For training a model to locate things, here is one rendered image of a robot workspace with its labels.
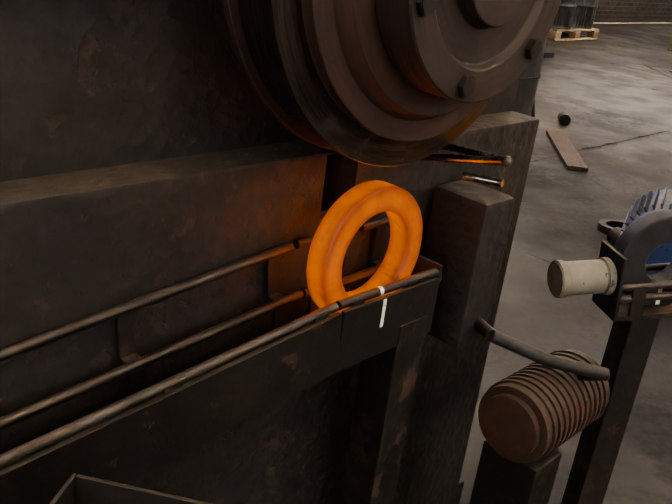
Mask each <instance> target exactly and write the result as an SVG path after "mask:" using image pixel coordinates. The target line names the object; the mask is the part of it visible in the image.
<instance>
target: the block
mask: <svg viewBox="0 0 672 504"><path fill-rule="evenodd" d="M513 207H514V198H512V197H511V196H510V195H508V194H505V193H502V192H500V191H497V190H494V189H491V188H489V187H486V186H483V185H480V184H478V183H475V182H471V181H467V180H458V181H454V182H450V183H445V184H441V185H438V186H437V187H436V189H435V191H434V197H433V202H432V208H431V214H430V219H429V225H428V231H427V236H426V242H425V248H424V253H423V256H424V257H426V258H428V259H430V260H433V261H435V262H437V263H439V264H441V265H443V266H442V279H441V282H440V284H439V287H438V293H437V298H436V303H435V308H434V314H433V319H432V324H431V330H430V332H428V334H430V335H431V336H433V337H435V338H437V339H439V340H441V341H443V342H444V343H446V344H448V345H450V346H452V347H455V348H462V347H464V346H466V345H468V344H470V343H472V342H475V341H477V340H479V339H481V338H482V337H483V336H482V335H481V334H480V333H478V332H477V331H476V330H475V329H474V323H475V321H476V320H477V319H478V318H479V317H480V318H482V319H484V320H485V321H486V322H487V323H488V321H489V316H490V312H491V307H492V303H493V298H494V294H495V289H496V284H497V280H498V275H499V271H500V266H501V262H502V257H503V253H504V248H505V243H506V239H507V234H508V230H509V225H510V221H511V216H512V211H513Z"/></svg>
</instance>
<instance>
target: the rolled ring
mask: <svg viewBox="0 0 672 504"><path fill-rule="evenodd" d="M381 212H386V214H387V216H388V219H389V223H390V240H389V245H388V248H387V251H386V254H385V257H384V259H383V261H382V263H381V265H380V266H379V268H378V270H377V271H376V272H375V274H374V275H373V276H372V277H371V278H370V279H369V280H368V281H367V282H366V283H365V284H364V285H362V286H361V287H359V288H357V289H355V290H353V291H349V292H346V291H345V289H344V287H343V283H342V265H343V260H344V257H345V253H346V251H347V248H348V246H349V244H350V242H351V240H352V238H353V237H354V235H355V233H356V232H357V231H358V229H359V228H360V227H361V226H362V225H363V224H364V223H365V222H366V221H367V220H368V219H370V218H371V217H372V216H374V215H376V214H378V213H381ZM422 232H423V224H422V216H421V211H420V208H419V206H418V204H417V202H416V200H415V199H414V197H413V196H412V195H411V194H410V193H409V192H408V191H406V190H405V189H403V188H400V187H398V186H395V185H393V184H390V183H388V182H385V181H380V180H373V181H367V182H363V183H361V184H358V185H356V186H354V187H353V188H351V189H349V190H348V191H347V192H345V193H344V194H343V195H342V196H341V197H340V198H338V199H337V201H336V202H335V203H334V204H333V205H332V206H331V207H330V209H329V210H328V211H327V213H326V214H325V216H324V217H323V219H322V221H321V222H320V224H319V226H318V228H317V230H316V232H315V235H314V237H313V240H312V243H311V246H310V249H309V254H308V259H307V269H306V276H307V285H308V289H309V292H310V295H311V297H312V299H313V301H314V302H315V304H316V305H317V306H318V307H319V308H322V307H324V306H326V305H328V304H331V303H333V302H336V301H338V300H341V299H344V298H347V297H349V296H352V295H355V294H358V293H361V292H364V291H367V290H370V289H373V288H375V287H378V286H382V285H385V284H387V283H390V282H393V281H396V280H399V279H402V278H405V277H408V276H410V275H411V273H412V271H413V269H414V266H415V264H416V261H417V258H418V255H419V251H420V247H421V242H422Z"/></svg>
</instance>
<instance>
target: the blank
mask: <svg viewBox="0 0 672 504"><path fill-rule="evenodd" d="M664 244H672V211H670V210H663V211H656V212H652V213H649V214H647V215H644V216H642V217H640V218H639V219H637V220H636V221H634V222H633V223H632V224H630V225H629V226H628V227H627V228H626V229H625V230H624V231H623V232H622V234H621V235H620V236H619V238H618V240H617V241H616V243H615V245H614V247H613V248H615V249H616V250H617V251H618V252H620V253H621V254H622V255H623V256H624V257H626V258H627V259H628V262H627V268H626V273H625V279H624V284H625V283H640V282H654V281H669V280H672V260H671V262H670V263H669V265H668V266H667V267H666V268H665V269H663V270H662V271H660V272H658V273H655V274H647V273H646V271H645V265H646V261H647V259H648V257H649V255H650V254H651V253H652V252H653V251H654V250H655V249H656V248H658V247H660V246H662V245H664ZM658 292H672V288H664V289H649V290H647V293H658ZM670 303H672V299H667V300H653V301H645V304H644V306H649V307H657V306H664V305H667V304H670Z"/></svg>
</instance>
